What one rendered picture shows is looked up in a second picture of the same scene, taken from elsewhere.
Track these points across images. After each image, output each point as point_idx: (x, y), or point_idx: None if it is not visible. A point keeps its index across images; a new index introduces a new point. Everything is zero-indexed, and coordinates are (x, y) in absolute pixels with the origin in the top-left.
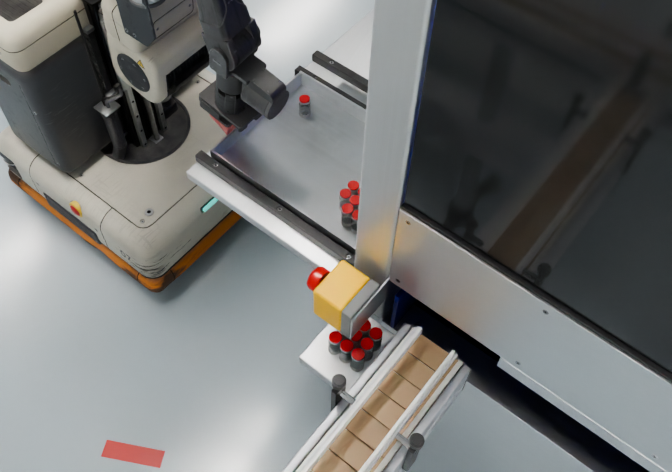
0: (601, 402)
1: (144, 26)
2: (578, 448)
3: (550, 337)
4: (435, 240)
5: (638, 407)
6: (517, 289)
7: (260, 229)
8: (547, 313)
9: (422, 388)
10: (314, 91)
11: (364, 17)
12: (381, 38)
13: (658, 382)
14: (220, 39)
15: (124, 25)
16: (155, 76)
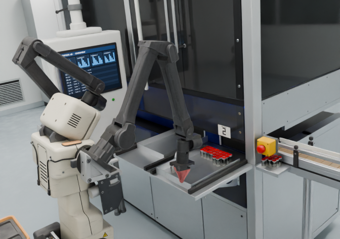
0: (299, 108)
1: (117, 195)
2: (297, 138)
3: (289, 101)
4: (269, 101)
5: (302, 99)
6: (283, 93)
7: (223, 184)
8: (288, 93)
9: (292, 141)
10: (162, 169)
11: (127, 161)
12: (254, 47)
13: (302, 86)
14: (189, 122)
15: (104, 209)
16: (113, 233)
